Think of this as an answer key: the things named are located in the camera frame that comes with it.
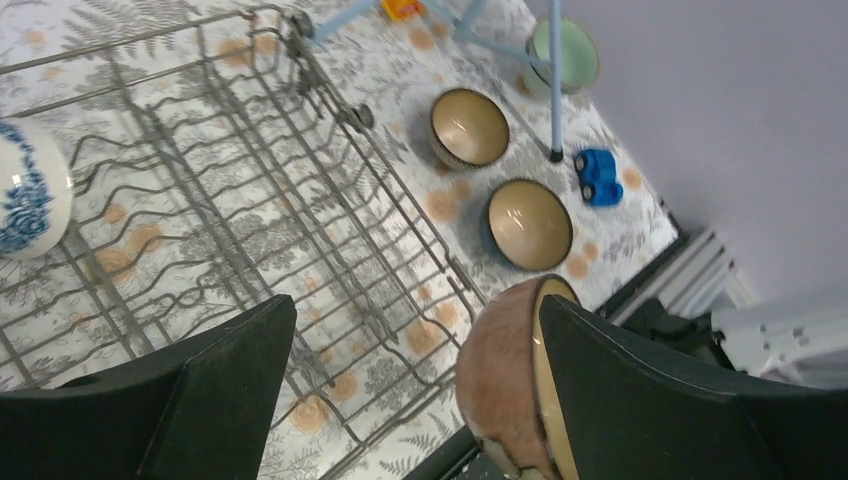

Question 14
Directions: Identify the blue music stand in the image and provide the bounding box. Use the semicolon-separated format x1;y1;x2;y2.
303;0;565;164

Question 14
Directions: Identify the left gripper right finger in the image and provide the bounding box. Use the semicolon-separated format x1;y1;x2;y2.
539;295;847;479

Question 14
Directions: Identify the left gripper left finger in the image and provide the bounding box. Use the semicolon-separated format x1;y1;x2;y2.
1;295;297;479

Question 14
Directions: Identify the pale green bowl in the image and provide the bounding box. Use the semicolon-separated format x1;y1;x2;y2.
522;18;600;98

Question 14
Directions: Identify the black patterned bowl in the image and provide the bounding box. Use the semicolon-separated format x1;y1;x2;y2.
428;87;510;171

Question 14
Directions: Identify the orange butterfly toy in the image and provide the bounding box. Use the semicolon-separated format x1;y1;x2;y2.
380;0;426;22

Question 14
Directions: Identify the grey wire dish rack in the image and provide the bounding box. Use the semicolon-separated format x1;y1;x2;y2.
1;6;482;479

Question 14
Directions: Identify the white blue floral bowl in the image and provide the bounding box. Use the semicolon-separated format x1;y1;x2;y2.
1;118;74;260

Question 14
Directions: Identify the blue toy block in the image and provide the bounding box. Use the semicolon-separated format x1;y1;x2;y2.
573;148;624;208

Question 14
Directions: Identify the brown floral bowl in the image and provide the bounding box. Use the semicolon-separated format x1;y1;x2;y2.
455;274;579;479

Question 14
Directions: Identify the dark blue bowl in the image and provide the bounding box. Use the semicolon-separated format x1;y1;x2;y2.
479;178;574;272

